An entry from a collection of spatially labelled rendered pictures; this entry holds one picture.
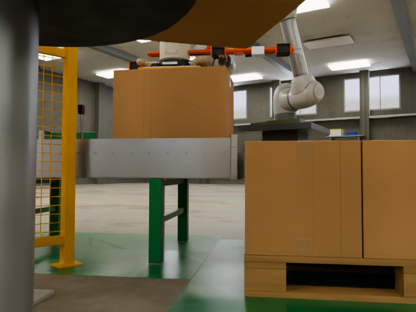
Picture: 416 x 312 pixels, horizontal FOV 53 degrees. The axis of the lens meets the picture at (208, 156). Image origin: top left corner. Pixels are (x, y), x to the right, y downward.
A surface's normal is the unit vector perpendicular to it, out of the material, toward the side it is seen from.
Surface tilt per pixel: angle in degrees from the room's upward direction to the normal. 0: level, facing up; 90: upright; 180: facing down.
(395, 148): 90
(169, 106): 90
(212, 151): 90
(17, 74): 90
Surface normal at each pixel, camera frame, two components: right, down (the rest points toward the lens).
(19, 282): 0.87, -0.02
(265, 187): -0.14, -0.04
